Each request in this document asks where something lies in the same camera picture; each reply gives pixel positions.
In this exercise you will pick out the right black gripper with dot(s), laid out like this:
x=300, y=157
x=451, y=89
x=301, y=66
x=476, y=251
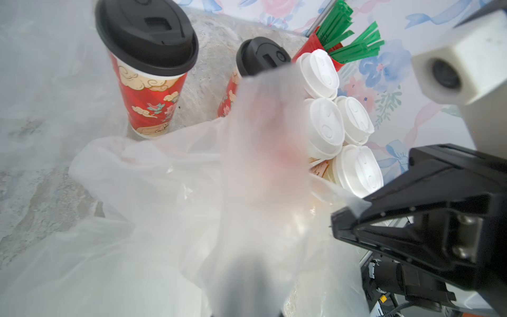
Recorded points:
x=439, y=227

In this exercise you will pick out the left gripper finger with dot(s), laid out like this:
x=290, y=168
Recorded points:
x=241, y=285

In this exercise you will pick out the clear plastic carrier bag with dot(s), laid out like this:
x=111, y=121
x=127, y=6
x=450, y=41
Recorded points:
x=238, y=184

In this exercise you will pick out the white lid cup right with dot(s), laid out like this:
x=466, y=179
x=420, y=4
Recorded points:
x=357, y=123

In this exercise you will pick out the red cup white lid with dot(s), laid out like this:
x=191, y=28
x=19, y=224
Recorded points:
x=325, y=129

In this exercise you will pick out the white lid cup back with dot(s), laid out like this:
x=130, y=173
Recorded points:
x=321, y=80

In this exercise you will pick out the green wrapped straws bundle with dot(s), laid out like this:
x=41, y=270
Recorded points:
x=341, y=42

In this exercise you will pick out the red straw holder cup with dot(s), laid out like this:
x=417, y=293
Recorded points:
x=312, y=44

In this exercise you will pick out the red cup black lid right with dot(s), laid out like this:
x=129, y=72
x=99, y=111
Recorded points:
x=254, y=56

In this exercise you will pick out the red cup black lid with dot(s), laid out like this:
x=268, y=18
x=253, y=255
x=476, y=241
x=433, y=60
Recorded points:
x=254, y=56
x=153, y=47

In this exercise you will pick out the red cup black lid left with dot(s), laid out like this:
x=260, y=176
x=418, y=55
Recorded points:
x=153, y=47

